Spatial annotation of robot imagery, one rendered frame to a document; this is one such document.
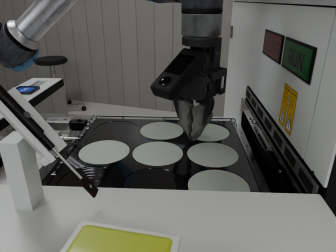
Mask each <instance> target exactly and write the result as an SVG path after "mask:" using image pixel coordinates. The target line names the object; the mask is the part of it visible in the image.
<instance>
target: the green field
mask: <svg viewBox="0 0 336 252"><path fill-rule="evenodd" d="M312 56H313V50H312V49H309V48H307V47H304V46H302V45H299V44H297V43H294V42H292V41H289V40H287V39H286V41H285V47H284V53H283V60H282V64H283V65H284V66H286V67H287V68H289V69H290V70H292V71H293V72H295V73H296V74H298V75H299V76H301V77H302V78H304V79H305V80H307V81H308V76H309V71H310V66H311V61H312Z"/></svg>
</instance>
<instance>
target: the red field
mask: <svg viewBox="0 0 336 252"><path fill-rule="evenodd" d="M281 43H282V37H279V36H277V35H274V34H272V33H269V32H267V31H266V32H265V37H264V45H263V52H265V53H266V54H268V55H269V56H271V57H272V58H274V59H275V60H277V61H279V56H280V50H281Z"/></svg>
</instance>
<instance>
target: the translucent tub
mask: <svg viewBox="0 0 336 252"><path fill-rule="evenodd" d="M180 245H181V236H179V235H175V234H168V233H162V232H156V231H150V230H143V229H137V228H131V227H125V226H118V225H112V224H106V223H100V222H93V221H87V220H82V221H81V222H80V223H79V225H78V226H77V228H76V229H75V230H74V232H73V233H72V235H71V236H70V238H69V239H68V240H67V242H66V243H65V245H64V246H63V248H62V249H61V250H60V252H179V249H180Z"/></svg>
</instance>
